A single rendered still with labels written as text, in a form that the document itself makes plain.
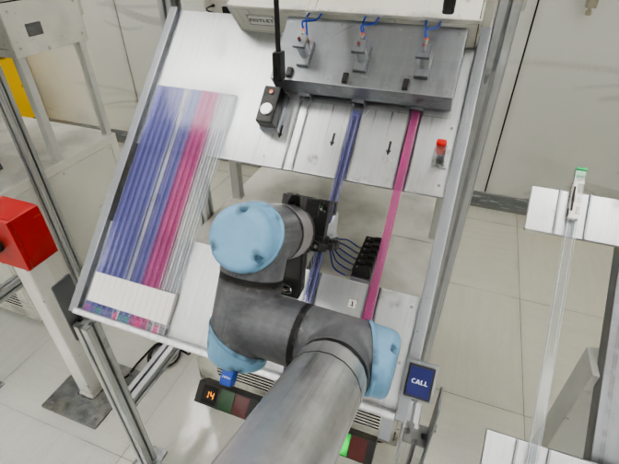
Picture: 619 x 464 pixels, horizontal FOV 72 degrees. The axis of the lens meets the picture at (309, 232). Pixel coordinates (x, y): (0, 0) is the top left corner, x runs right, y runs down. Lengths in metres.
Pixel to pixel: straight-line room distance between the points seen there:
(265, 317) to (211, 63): 0.68
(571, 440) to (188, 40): 1.10
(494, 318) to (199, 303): 1.43
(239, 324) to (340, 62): 0.54
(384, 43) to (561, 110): 1.76
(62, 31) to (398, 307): 1.59
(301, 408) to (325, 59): 0.66
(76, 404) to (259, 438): 1.51
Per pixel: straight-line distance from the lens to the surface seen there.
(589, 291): 2.35
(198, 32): 1.08
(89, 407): 1.77
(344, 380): 0.39
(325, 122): 0.86
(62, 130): 2.25
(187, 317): 0.87
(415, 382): 0.72
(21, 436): 1.82
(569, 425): 0.90
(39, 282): 1.43
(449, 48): 0.84
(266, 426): 0.32
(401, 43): 0.85
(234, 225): 0.45
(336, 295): 0.77
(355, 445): 0.80
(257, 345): 0.48
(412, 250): 1.23
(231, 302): 0.48
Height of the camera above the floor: 1.37
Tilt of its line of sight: 36 degrees down
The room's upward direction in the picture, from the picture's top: straight up
